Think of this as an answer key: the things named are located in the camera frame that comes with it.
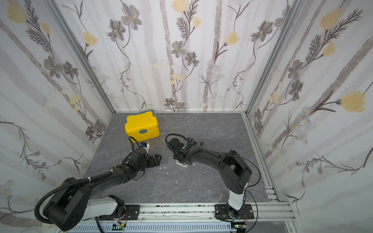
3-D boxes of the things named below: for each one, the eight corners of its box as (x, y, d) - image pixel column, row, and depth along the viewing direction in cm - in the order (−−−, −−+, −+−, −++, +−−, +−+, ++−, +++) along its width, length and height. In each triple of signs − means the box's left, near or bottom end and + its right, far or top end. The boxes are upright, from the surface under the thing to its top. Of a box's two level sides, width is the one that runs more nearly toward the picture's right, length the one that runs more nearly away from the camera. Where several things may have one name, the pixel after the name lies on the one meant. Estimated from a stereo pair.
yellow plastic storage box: (131, 144, 102) (124, 132, 91) (131, 126, 112) (125, 114, 101) (161, 138, 105) (157, 126, 94) (158, 122, 116) (155, 109, 105)
